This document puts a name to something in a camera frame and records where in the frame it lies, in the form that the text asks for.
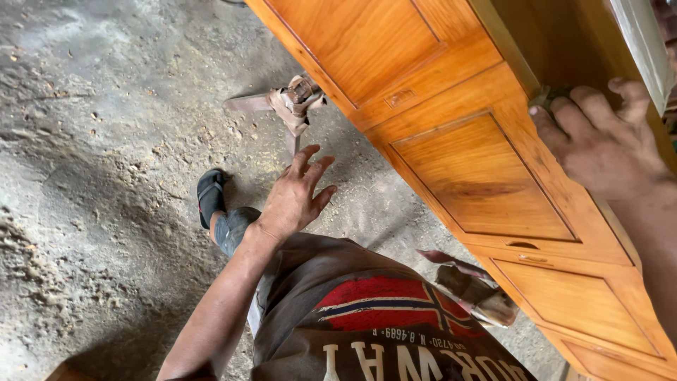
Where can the brown wooden piece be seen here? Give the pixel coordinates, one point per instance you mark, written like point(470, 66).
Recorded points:
point(66, 373)

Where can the person's grey jeans leg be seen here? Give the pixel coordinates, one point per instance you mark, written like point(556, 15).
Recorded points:
point(235, 227)

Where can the person's brown printed shirt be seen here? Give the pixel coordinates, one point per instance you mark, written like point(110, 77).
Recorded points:
point(359, 328)

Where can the orange varnished wooden cabinet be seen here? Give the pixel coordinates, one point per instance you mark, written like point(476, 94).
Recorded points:
point(465, 132)

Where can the metal stand with cloth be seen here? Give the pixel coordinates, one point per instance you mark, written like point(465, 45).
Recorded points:
point(470, 291)
point(291, 103)

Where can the pale painted wooden frame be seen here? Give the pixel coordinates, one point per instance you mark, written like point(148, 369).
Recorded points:
point(646, 50)

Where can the black sandal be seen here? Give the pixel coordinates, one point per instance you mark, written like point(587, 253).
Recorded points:
point(210, 193)

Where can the dark sandpaper piece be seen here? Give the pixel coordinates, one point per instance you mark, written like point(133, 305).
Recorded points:
point(550, 96)

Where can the person's left hand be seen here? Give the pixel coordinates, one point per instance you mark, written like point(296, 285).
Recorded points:
point(288, 204)

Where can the person's right hand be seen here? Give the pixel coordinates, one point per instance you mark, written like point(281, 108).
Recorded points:
point(608, 145)

